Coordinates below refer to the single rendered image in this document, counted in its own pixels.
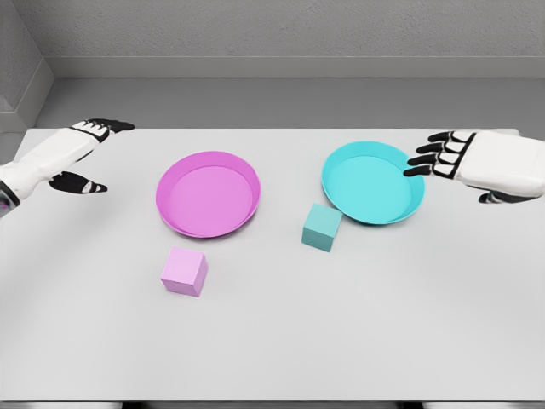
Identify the pink cube block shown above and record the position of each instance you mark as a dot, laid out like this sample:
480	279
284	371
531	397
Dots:
184	271

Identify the teal cube block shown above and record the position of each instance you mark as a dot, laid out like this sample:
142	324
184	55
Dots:
321	228

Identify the cyan round plate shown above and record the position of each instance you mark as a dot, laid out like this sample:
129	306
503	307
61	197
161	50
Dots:
366	187

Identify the pink round plate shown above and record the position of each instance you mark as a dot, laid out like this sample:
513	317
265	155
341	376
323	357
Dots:
208	194

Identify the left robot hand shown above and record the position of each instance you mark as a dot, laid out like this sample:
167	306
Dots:
72	147

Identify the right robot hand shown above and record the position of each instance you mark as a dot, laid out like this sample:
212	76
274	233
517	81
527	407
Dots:
498	162

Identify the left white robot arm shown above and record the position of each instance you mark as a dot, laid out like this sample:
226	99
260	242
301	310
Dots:
19	174

